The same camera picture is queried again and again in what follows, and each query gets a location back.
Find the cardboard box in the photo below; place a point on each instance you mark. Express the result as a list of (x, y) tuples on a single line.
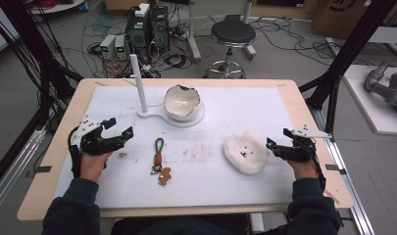
[(346, 16)]

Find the white eggshell-shaped bowl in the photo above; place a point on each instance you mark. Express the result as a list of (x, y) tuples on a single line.
[(181, 103)]

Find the white plush bear pouch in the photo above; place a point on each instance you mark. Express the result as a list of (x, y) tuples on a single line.
[(248, 160)]

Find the aluminium rail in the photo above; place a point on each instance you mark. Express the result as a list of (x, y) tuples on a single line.
[(349, 182), (13, 163)]

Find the white desk leg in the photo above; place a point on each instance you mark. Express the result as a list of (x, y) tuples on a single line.
[(193, 32), (248, 19)]

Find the person's right hand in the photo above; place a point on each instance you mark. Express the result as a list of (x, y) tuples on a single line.
[(304, 169)]

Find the black frame post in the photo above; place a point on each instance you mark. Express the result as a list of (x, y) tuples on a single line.
[(346, 55), (26, 42)]

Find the black round stool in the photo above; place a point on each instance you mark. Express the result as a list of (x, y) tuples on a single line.
[(232, 34)]

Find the person's torso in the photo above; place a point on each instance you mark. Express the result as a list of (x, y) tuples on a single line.
[(179, 226)]

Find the black computer tower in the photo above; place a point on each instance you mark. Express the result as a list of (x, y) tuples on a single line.
[(160, 29), (137, 36)]

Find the white stand with pole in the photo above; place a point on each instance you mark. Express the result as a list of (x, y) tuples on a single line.
[(140, 88)]

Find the white floor board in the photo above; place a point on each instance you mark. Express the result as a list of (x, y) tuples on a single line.
[(369, 111)]

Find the grey power supply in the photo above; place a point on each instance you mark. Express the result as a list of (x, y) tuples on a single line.
[(121, 47), (108, 45)]

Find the white table mat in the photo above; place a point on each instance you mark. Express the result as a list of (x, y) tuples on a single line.
[(199, 182)]

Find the wooden table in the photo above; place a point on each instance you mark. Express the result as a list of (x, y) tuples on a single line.
[(310, 107)]

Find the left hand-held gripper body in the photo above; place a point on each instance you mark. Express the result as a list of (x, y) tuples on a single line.
[(98, 145)]

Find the person's left hand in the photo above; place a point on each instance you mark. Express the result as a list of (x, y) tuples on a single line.
[(92, 166)]

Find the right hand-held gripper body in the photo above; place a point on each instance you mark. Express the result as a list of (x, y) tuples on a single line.
[(299, 151)]

